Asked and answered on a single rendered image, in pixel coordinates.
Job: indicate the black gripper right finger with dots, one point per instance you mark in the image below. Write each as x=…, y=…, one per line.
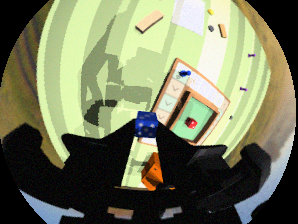
x=176, y=155

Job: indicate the blue pawn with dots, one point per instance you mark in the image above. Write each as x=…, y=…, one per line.
x=183, y=73

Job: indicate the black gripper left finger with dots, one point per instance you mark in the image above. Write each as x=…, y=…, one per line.
x=112, y=150

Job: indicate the blue die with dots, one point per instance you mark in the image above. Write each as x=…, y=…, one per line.
x=146, y=124

